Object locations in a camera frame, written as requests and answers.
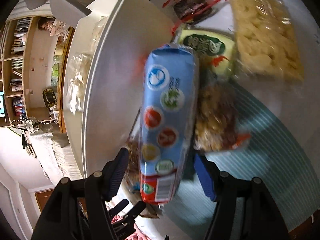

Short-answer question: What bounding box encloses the nut brittle clear packet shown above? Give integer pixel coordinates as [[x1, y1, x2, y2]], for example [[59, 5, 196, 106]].
[[124, 140, 140, 193]]

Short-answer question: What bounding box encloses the yellow puffed snack clear bag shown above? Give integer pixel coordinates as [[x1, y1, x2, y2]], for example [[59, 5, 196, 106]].
[[228, 0, 304, 81]]

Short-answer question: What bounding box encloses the pink blanket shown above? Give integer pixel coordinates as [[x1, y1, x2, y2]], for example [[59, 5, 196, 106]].
[[109, 214, 148, 240]]

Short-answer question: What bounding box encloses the nut cluster red-edge packet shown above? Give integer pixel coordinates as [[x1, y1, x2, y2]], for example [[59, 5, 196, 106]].
[[193, 82, 251, 153]]

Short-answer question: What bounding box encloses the lace covered cabinet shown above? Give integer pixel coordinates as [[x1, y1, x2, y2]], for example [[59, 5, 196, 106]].
[[27, 124, 83, 185]]

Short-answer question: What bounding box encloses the dark jerky red-trim packet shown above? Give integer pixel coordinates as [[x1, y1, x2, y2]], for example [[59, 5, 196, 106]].
[[162, 0, 227, 31]]

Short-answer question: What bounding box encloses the wooden bookshelf with books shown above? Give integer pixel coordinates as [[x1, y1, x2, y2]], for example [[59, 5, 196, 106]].
[[1, 15, 75, 132]]

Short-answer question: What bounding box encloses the grey office chair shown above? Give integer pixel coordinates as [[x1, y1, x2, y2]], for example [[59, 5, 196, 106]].
[[23, 0, 92, 28]]

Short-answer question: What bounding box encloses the wooden door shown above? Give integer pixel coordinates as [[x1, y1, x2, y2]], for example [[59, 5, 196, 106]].
[[35, 189, 54, 212]]

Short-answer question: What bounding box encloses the green pineapple cake packet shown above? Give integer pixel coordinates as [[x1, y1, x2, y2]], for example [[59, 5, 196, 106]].
[[175, 29, 236, 80]]

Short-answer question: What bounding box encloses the tree print tablecloth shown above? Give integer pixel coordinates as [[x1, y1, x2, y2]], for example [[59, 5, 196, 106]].
[[137, 0, 319, 239]]

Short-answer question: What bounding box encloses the white plastic storage bin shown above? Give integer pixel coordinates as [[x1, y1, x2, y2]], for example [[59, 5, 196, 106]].
[[63, 0, 174, 177]]

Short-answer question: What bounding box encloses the blue red biscuit roll pack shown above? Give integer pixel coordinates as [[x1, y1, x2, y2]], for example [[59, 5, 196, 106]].
[[139, 43, 199, 205]]

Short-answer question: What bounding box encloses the large pale pastry bag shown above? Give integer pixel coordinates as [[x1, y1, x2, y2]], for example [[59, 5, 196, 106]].
[[66, 16, 108, 115]]

